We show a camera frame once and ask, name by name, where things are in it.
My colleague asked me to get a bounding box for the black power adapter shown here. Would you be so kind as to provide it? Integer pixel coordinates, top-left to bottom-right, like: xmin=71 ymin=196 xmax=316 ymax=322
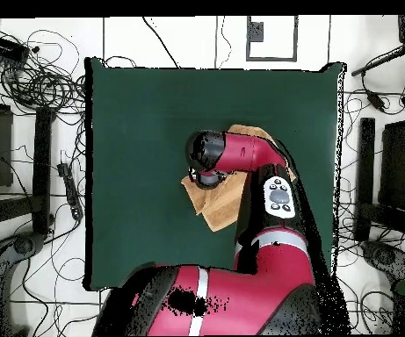
xmin=365 ymin=90 xmax=386 ymax=112

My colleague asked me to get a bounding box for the thin black cable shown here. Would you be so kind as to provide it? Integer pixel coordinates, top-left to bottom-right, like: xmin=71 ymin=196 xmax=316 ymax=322
xmin=141 ymin=16 xmax=181 ymax=68

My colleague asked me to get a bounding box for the grey square floor frame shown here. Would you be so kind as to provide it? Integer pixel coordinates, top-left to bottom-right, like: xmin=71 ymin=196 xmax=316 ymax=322
xmin=246 ymin=15 xmax=299 ymax=63

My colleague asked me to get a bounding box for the black tripod pole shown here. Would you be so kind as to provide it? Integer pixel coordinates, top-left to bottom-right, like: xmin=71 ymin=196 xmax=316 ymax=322
xmin=351 ymin=43 xmax=405 ymax=77

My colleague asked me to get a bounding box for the black power strip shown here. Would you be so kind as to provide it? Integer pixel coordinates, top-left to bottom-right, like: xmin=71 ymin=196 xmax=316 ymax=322
xmin=56 ymin=162 xmax=84 ymax=221

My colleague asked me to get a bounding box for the dark pedestal leg with caster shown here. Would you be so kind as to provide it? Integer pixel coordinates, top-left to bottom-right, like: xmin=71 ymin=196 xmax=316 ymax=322
xmin=361 ymin=240 xmax=405 ymax=282
xmin=0 ymin=231 xmax=45 ymax=337

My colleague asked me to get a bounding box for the tan terry towel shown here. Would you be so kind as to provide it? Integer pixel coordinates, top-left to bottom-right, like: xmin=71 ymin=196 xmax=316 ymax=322
xmin=180 ymin=124 xmax=296 ymax=233

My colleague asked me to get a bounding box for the black stand bar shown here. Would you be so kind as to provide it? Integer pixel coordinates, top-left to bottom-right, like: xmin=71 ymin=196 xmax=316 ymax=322
xmin=32 ymin=106 xmax=54 ymax=234
xmin=354 ymin=117 xmax=376 ymax=241

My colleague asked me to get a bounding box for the dark green table cloth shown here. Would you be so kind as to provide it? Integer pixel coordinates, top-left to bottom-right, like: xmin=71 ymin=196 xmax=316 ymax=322
xmin=83 ymin=56 xmax=347 ymax=293

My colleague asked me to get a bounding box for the tangle of black cables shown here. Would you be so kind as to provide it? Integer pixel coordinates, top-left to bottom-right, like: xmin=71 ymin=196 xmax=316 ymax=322
xmin=0 ymin=20 xmax=87 ymax=122

